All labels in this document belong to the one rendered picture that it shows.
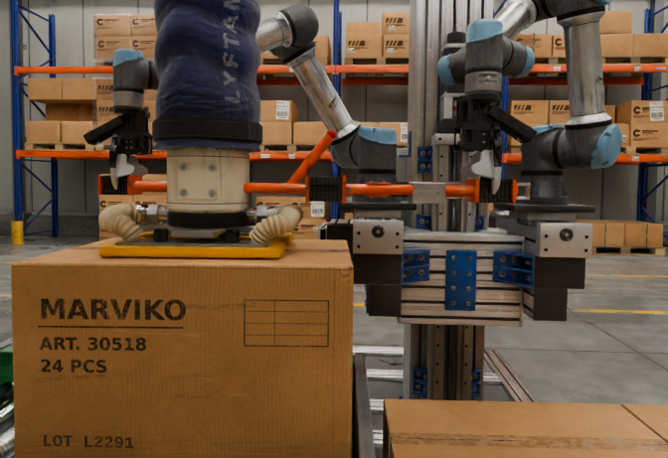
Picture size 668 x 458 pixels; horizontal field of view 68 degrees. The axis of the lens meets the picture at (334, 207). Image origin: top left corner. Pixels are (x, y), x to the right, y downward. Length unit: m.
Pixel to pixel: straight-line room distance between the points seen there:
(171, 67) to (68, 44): 10.34
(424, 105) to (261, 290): 1.01
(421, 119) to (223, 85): 0.85
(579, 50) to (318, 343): 1.03
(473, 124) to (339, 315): 0.48
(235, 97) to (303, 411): 0.60
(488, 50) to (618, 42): 8.26
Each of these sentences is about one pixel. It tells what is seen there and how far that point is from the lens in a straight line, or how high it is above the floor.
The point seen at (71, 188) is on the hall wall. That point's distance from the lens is 11.04.
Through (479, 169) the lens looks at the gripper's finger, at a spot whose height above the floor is 1.12.
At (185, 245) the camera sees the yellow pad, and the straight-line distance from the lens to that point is 0.97.
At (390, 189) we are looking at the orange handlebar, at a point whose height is 1.08.
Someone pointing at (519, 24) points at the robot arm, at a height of 1.52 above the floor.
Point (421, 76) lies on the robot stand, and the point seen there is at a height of 1.45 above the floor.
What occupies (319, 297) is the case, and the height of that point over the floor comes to 0.89.
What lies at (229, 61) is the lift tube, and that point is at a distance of 1.02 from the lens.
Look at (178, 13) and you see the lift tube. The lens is 1.05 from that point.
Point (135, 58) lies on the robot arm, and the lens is 1.42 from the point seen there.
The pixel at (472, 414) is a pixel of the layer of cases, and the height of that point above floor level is 0.54.
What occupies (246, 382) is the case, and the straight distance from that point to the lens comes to 0.94.
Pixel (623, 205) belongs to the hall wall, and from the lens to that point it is 10.58.
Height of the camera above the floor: 1.09
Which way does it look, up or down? 3 degrees down
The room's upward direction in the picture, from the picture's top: 1 degrees clockwise
